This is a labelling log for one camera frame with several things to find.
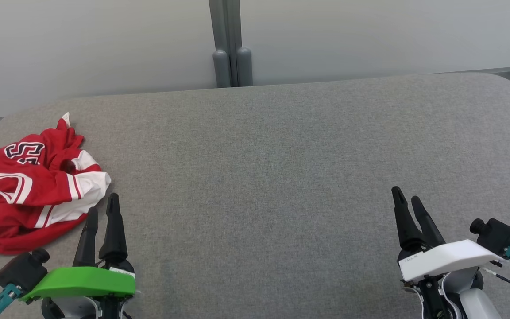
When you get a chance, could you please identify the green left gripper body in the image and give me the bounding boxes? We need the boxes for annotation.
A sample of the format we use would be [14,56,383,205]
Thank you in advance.
[19,258,137,303]

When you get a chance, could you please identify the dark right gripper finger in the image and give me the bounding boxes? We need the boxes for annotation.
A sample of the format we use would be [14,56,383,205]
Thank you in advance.
[391,186,425,251]
[411,195,446,248]

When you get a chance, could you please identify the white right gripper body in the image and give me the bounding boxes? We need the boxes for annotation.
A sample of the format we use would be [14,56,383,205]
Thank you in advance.
[398,239,506,284]

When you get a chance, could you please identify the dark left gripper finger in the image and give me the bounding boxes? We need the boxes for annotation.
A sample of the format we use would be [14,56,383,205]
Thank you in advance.
[73,207,99,268]
[99,192,128,262]

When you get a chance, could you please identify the red basketball jersey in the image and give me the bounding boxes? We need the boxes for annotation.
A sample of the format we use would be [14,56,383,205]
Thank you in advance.
[0,112,112,242]

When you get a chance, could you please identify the red shorts with white stripes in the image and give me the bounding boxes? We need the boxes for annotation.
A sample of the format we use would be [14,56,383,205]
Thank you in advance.
[0,213,88,256]

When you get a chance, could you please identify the left cable with teal plug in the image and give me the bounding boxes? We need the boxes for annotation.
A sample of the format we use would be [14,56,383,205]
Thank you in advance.
[0,284,23,319]

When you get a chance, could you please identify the grey partition post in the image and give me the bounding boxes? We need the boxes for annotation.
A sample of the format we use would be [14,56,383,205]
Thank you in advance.
[227,0,254,87]
[209,0,232,88]

